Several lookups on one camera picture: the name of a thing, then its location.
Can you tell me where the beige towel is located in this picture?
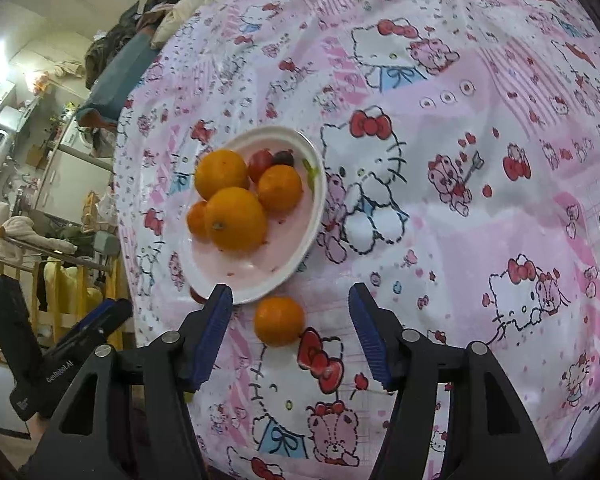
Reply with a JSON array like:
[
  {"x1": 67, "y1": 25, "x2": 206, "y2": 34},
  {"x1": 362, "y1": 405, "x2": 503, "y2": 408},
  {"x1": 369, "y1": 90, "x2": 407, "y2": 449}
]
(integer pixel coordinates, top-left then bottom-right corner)
[{"x1": 2, "y1": 216, "x2": 78, "y2": 256}]

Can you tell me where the small tangerine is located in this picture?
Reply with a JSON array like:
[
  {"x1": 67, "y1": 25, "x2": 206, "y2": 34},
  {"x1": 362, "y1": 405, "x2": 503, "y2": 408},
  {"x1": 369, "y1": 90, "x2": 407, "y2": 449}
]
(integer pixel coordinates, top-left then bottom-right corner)
[
  {"x1": 186, "y1": 201, "x2": 211, "y2": 241},
  {"x1": 253, "y1": 296, "x2": 306, "y2": 347},
  {"x1": 257, "y1": 164, "x2": 304, "y2": 212}
]

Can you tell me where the yellow rack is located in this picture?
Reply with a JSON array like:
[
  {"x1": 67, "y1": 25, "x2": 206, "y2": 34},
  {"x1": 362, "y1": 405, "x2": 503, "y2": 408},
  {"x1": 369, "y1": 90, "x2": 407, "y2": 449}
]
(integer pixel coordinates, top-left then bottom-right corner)
[{"x1": 0, "y1": 255, "x2": 131, "y2": 361}]

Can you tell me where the pink cartoon printed blanket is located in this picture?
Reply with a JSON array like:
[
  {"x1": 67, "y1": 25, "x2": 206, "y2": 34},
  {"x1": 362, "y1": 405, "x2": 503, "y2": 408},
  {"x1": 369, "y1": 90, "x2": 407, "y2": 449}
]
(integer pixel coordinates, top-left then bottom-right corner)
[{"x1": 112, "y1": 0, "x2": 600, "y2": 480}]

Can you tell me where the blue cushion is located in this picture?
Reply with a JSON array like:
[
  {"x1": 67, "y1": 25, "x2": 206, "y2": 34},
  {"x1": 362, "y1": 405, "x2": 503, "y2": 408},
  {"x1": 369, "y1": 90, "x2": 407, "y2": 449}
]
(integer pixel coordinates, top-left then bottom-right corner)
[{"x1": 77, "y1": 35, "x2": 156, "y2": 126}]

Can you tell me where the pink strawberry-shaped plate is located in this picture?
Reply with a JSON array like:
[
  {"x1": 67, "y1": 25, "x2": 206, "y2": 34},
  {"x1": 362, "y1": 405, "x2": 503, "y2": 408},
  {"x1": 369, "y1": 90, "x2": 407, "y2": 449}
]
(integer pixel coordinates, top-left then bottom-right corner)
[{"x1": 180, "y1": 126, "x2": 327, "y2": 306}]

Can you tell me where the large navel orange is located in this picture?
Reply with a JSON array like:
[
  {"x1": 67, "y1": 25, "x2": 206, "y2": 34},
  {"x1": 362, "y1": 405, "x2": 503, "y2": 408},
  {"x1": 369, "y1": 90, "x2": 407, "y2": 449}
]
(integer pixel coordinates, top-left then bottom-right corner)
[{"x1": 204, "y1": 187, "x2": 269, "y2": 253}]

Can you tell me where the medium orange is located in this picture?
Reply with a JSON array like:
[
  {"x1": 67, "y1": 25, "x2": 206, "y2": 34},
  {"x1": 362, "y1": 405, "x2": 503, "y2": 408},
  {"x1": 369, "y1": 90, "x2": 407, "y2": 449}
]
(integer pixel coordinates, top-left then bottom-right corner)
[{"x1": 194, "y1": 149, "x2": 250, "y2": 202}]

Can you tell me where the heap of clothes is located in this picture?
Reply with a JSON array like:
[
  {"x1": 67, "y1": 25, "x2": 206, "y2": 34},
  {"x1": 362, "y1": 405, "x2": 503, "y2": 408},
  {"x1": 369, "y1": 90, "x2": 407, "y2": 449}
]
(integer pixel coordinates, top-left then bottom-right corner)
[{"x1": 85, "y1": 0, "x2": 181, "y2": 91}]

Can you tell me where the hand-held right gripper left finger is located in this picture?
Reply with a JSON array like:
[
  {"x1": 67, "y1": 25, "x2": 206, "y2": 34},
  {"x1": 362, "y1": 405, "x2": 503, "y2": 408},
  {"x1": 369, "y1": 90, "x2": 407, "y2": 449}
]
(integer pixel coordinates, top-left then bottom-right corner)
[{"x1": 35, "y1": 284, "x2": 233, "y2": 480}]

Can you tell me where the grey box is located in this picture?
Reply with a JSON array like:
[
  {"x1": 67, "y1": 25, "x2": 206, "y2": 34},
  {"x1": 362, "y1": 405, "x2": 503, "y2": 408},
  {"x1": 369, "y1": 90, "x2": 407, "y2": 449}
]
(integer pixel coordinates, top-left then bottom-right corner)
[{"x1": 94, "y1": 232, "x2": 121, "y2": 271}]

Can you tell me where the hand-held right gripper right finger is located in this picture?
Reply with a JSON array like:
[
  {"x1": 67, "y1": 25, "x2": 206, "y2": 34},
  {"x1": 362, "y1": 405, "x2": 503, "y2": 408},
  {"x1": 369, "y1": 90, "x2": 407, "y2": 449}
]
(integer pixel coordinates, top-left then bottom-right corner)
[{"x1": 349, "y1": 282, "x2": 553, "y2": 480}]

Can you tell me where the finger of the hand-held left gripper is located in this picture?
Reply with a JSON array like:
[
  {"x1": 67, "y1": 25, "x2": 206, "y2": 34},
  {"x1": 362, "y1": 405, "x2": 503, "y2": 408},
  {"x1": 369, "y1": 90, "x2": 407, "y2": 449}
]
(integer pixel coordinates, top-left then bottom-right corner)
[
  {"x1": 0, "y1": 275, "x2": 46, "y2": 392},
  {"x1": 45, "y1": 299, "x2": 133, "y2": 361}
]

